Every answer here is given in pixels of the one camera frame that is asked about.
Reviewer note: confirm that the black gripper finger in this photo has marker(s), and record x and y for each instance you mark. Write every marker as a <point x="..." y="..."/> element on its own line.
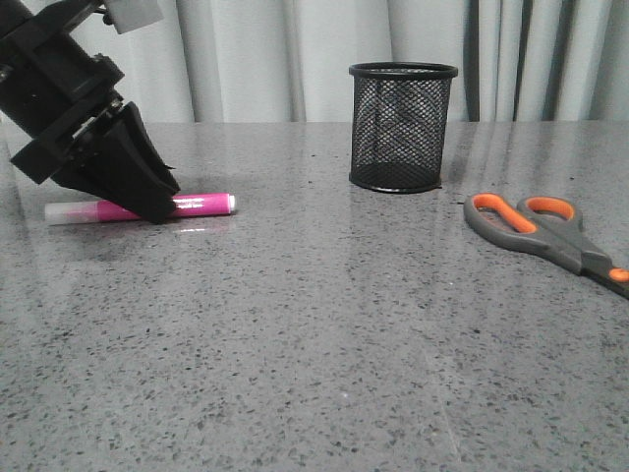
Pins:
<point x="93" y="171"/>
<point x="141" y="173"/>

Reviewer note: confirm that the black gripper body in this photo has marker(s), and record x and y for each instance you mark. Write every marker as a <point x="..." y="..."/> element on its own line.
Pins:
<point x="53" y="90"/>

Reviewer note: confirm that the pink marker pen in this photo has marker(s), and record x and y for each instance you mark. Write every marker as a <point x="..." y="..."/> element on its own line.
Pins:
<point x="214" y="204"/>

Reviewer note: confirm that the grey orange scissors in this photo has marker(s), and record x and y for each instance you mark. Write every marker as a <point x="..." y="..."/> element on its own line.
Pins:
<point x="547" y="227"/>

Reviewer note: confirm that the black mesh pen cup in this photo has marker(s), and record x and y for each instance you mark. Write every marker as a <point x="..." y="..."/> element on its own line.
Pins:
<point x="400" y="112"/>

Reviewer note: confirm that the grey curtain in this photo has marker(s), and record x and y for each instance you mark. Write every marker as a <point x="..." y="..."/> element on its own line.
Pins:
<point x="281" y="61"/>

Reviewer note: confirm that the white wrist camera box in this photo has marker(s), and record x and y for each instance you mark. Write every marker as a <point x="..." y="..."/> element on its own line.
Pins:
<point x="129" y="15"/>

